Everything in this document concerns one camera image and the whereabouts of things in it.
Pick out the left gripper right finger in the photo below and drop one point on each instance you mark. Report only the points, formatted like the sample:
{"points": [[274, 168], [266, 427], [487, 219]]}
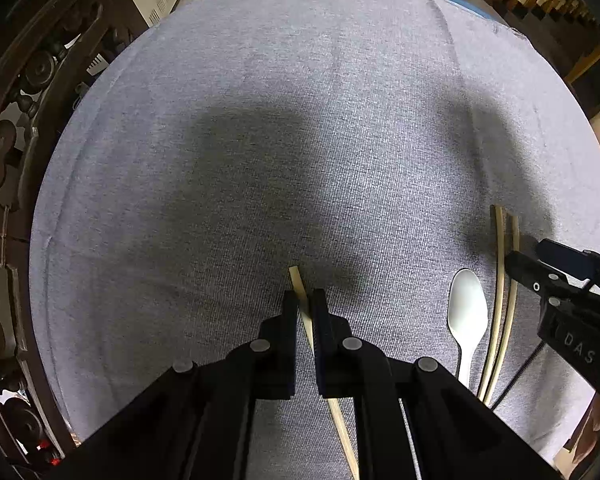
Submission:
{"points": [[334, 367]]}

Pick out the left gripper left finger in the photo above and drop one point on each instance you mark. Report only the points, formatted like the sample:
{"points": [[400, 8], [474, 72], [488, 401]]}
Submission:
{"points": [[275, 358]]}

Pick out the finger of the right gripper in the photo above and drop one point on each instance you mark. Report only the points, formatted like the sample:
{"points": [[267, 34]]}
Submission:
{"points": [[550, 285], [580, 264]]}

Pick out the single wooden chopstick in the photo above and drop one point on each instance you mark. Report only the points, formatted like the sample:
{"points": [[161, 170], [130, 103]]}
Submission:
{"points": [[333, 404]]}

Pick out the white plastic spoon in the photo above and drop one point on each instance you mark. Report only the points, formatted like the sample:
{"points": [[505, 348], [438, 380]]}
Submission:
{"points": [[467, 319]]}

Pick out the grey table cloth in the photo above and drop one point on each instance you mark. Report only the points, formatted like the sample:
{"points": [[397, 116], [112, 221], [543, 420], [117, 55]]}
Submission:
{"points": [[367, 143]]}

